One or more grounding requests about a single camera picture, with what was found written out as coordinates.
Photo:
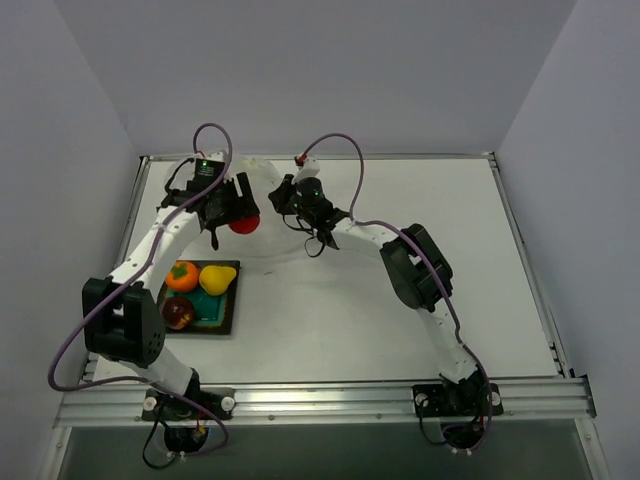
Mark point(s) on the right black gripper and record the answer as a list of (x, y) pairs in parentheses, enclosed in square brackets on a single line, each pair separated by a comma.
[(281, 195)]

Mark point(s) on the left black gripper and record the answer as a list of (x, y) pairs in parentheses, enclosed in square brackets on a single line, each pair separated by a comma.
[(245, 195)]

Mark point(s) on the red fake apple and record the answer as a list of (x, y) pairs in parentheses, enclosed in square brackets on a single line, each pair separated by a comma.
[(246, 225)]

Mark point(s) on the translucent white plastic bag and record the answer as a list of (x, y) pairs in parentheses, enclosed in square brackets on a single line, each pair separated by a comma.
[(271, 238)]

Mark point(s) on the yellow fake pear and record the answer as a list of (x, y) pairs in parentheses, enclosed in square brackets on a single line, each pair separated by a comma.
[(216, 279)]

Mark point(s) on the orange fake persimmon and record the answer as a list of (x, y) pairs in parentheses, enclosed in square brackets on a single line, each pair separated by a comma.
[(183, 277)]

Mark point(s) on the dark brown fake fruit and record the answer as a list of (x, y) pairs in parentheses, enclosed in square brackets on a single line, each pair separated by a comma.
[(178, 313)]

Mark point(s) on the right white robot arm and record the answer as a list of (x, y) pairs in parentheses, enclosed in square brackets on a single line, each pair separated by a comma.
[(419, 274)]

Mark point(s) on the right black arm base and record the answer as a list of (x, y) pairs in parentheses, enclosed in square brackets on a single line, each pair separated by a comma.
[(454, 415)]

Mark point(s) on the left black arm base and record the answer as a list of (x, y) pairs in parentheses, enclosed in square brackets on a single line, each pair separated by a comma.
[(193, 426)]

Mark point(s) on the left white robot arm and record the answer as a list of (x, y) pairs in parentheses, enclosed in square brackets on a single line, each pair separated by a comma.
[(124, 323)]

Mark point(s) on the square teal ceramic plate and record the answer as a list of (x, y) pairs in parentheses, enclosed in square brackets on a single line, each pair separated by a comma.
[(214, 314)]

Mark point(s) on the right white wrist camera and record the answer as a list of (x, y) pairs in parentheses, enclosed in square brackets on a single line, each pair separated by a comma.
[(308, 167)]

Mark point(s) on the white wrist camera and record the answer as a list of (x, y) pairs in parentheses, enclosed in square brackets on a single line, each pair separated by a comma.
[(212, 155), (308, 167)]

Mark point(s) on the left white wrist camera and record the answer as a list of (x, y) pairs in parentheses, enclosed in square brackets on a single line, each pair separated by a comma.
[(212, 155)]

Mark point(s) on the aluminium front rail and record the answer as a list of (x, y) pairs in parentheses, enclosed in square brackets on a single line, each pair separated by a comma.
[(325, 403)]

